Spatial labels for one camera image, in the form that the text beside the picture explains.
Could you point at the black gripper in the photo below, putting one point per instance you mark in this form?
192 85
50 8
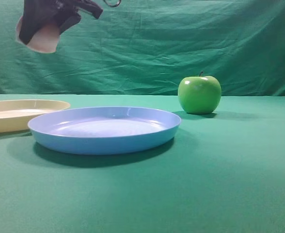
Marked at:
36 14

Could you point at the blue plastic plate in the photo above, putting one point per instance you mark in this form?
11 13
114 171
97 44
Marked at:
104 130

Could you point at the green backdrop cloth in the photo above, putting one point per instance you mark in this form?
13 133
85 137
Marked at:
146 47

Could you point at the red and cream bread bun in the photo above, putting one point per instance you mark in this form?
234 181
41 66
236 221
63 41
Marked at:
43 41

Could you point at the yellow plastic plate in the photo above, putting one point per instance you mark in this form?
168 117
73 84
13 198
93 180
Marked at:
15 114

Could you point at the green apple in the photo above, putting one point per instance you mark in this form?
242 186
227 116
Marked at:
199 95

